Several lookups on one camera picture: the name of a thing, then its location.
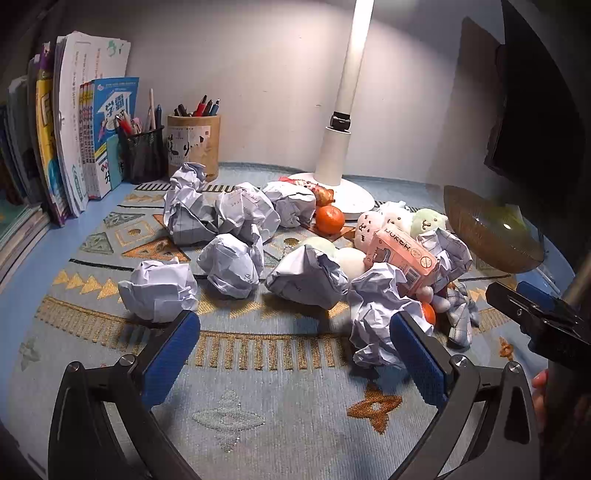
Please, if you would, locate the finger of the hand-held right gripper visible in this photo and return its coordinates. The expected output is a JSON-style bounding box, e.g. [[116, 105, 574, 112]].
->
[[516, 281, 578, 319], [485, 281, 561, 335]]

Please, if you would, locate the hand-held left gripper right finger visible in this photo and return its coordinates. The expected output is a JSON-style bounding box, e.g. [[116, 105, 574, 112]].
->
[[389, 311, 539, 480]]

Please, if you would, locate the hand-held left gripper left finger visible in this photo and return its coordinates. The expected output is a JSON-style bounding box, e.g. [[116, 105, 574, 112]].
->
[[48, 309, 201, 480]]

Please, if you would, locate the golden ribbed bowl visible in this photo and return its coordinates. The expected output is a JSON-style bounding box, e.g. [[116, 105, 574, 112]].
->
[[443, 185, 546, 273]]

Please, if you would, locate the pile of paper balls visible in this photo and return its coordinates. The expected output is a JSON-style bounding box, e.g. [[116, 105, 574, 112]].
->
[[117, 161, 481, 370]]

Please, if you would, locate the person's right hand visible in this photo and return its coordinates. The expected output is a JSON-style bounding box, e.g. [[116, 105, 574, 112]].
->
[[531, 369, 550, 432]]

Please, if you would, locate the pink round plush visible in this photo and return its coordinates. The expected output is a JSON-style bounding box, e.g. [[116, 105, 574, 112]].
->
[[418, 286, 451, 315]]

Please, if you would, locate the pink cardboard box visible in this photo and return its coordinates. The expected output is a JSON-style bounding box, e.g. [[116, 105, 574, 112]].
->
[[362, 226, 439, 296]]

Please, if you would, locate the patterned woven mat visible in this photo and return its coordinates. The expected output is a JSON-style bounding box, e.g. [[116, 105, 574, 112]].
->
[[9, 166, 561, 480]]

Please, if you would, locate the white round plush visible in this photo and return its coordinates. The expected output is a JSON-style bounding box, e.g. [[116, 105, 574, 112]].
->
[[337, 247, 368, 280]]

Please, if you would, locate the green plush toy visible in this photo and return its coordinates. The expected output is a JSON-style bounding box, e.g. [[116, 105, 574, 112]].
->
[[410, 208, 448, 241]]

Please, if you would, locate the white plush toy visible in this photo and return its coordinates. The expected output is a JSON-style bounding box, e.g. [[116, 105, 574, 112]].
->
[[353, 210, 384, 252], [379, 200, 416, 232]]

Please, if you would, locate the pale green round plush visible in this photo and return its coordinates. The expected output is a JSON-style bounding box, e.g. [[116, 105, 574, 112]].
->
[[300, 236, 340, 259]]

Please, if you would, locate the orange snack packet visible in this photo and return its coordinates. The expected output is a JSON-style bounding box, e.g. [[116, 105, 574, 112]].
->
[[279, 175, 335, 208]]

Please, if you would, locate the stack of flat books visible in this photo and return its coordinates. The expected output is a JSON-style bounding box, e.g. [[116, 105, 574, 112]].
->
[[0, 198, 51, 282]]

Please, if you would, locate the black mesh pen holder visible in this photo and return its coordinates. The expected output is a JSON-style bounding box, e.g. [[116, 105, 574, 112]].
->
[[117, 126, 168, 184]]

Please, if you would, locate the bamboo pen holder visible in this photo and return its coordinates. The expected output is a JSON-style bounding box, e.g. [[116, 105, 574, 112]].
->
[[166, 113, 221, 183]]

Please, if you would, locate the white desk lamp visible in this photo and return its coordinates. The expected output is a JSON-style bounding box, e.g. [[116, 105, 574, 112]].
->
[[279, 0, 376, 215]]

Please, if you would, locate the bunch of pencils and pens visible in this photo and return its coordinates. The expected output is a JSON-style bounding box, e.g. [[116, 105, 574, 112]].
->
[[113, 88, 164, 137]]

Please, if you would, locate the bunch of red black pens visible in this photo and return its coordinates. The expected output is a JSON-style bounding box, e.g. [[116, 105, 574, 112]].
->
[[173, 95, 222, 118]]

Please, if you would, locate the row of standing books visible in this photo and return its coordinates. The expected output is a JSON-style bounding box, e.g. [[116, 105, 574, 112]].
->
[[0, 31, 140, 227]]

